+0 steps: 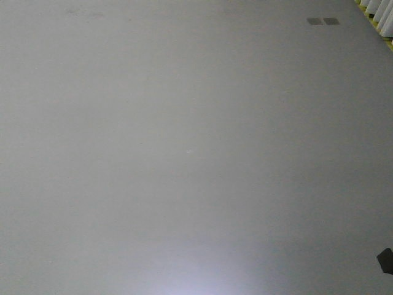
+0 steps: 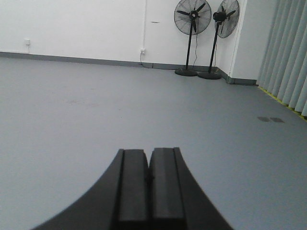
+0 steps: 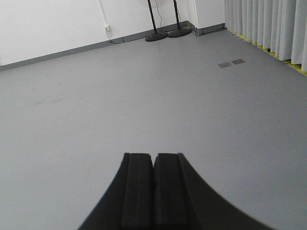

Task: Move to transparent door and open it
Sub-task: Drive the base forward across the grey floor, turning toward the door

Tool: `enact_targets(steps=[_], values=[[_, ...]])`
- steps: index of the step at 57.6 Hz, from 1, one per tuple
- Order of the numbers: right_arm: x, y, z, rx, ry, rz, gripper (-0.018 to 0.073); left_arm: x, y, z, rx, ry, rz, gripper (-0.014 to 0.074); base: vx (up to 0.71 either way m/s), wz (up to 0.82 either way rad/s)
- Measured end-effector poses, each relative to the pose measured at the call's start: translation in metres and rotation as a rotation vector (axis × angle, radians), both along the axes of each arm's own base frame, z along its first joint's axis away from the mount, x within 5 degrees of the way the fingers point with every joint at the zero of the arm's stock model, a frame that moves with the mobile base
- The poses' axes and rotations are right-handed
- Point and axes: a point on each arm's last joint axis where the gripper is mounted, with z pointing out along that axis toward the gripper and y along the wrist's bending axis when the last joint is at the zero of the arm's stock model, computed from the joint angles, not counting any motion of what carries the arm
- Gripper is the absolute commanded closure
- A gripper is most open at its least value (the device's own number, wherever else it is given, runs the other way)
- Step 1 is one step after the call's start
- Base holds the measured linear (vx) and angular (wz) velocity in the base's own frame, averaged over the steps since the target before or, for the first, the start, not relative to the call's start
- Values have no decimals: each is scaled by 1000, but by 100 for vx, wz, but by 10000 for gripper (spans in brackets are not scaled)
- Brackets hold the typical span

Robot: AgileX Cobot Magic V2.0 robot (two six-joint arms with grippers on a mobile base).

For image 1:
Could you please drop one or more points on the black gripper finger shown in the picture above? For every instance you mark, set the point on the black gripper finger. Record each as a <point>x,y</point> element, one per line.
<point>385,260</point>

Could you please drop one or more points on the grey floor outlet cover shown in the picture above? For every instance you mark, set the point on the grey floor outlet cover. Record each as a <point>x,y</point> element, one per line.
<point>314,21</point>
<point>331,21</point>

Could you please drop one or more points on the white vertical blinds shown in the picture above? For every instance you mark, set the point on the white vertical blinds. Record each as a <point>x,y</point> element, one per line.
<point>379,12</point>

